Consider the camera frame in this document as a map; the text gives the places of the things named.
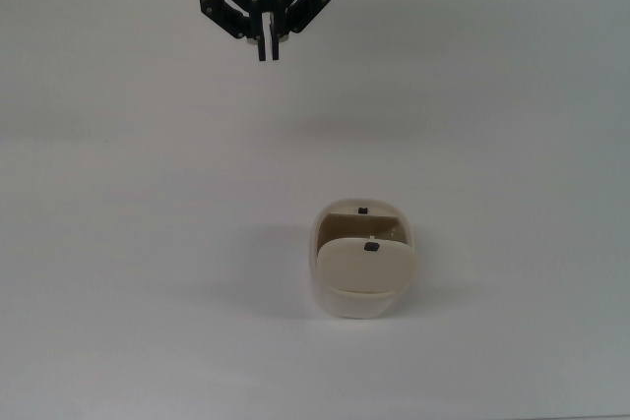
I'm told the small cream trash can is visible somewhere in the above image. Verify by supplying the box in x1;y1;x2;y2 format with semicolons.
308;198;421;320

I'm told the cream trash can lid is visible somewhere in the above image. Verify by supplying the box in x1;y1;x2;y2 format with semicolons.
316;236;421;300

